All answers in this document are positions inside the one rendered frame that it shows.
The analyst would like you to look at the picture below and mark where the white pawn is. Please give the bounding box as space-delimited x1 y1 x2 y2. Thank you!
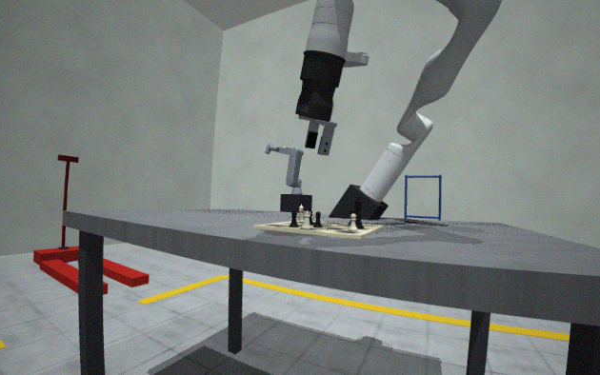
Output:
348 213 358 231

